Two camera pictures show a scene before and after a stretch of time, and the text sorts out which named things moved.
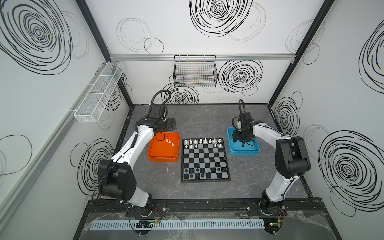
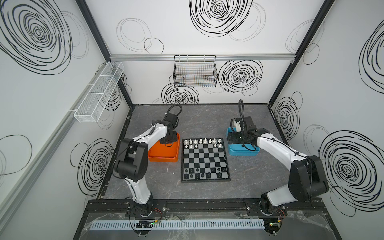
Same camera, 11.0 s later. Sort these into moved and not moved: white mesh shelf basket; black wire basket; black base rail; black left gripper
Moved: black left gripper
Not moved: white mesh shelf basket; black wire basket; black base rail
